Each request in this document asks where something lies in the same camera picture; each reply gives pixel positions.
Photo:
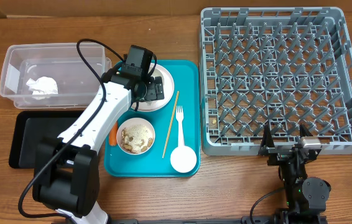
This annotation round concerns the white plastic fork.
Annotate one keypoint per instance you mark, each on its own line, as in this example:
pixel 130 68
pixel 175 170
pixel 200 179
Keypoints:
pixel 180 117

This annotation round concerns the black plastic tray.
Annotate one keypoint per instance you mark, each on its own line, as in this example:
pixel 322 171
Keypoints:
pixel 30 128

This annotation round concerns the teal plastic tray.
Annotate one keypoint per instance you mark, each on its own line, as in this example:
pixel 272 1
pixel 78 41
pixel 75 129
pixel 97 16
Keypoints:
pixel 156 161

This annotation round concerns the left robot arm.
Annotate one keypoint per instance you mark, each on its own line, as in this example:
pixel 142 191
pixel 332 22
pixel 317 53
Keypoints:
pixel 66 173

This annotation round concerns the white napkin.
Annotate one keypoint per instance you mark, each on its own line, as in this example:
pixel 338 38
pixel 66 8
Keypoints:
pixel 42 86

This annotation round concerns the orange carrot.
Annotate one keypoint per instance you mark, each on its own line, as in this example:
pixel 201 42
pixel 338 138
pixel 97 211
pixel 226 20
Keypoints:
pixel 113 134

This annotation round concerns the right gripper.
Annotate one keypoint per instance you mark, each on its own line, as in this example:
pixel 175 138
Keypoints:
pixel 281 154

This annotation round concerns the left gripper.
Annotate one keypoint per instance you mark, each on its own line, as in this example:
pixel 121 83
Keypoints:
pixel 156 88

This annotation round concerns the clear plastic bin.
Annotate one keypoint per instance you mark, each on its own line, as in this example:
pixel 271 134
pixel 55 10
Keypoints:
pixel 77 86

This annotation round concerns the grey dish rack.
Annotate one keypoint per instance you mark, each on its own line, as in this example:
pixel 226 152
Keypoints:
pixel 276 68

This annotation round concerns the small white round cup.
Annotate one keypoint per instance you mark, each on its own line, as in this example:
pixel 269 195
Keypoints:
pixel 183 159

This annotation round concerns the white bowl with food scraps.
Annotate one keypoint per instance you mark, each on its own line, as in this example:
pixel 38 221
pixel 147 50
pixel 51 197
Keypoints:
pixel 135 136

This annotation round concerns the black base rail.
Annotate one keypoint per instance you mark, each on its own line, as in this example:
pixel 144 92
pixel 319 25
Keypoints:
pixel 243 220

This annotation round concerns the large white plate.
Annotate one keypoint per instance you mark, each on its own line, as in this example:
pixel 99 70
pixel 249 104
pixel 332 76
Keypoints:
pixel 169 87

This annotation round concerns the wooden chopstick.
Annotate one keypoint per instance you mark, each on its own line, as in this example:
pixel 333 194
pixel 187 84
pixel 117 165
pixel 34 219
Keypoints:
pixel 170 124

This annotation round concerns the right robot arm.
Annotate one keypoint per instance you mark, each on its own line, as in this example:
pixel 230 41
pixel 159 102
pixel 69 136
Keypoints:
pixel 306 196

